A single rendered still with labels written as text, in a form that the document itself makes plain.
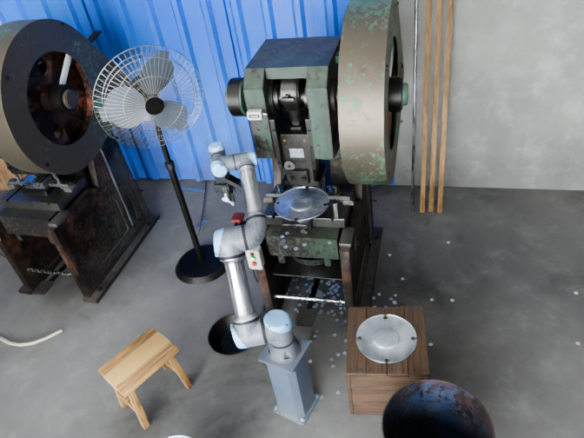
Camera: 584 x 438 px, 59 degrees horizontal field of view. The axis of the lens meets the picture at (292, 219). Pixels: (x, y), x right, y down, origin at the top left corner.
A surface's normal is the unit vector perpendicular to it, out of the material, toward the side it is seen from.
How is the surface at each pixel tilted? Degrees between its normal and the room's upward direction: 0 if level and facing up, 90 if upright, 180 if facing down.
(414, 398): 88
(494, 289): 0
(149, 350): 0
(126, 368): 0
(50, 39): 90
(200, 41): 90
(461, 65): 90
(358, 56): 43
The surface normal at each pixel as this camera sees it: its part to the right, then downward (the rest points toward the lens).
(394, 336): -0.14, -0.77
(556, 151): -0.23, 0.63
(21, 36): 0.95, 0.07
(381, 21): -0.22, -0.48
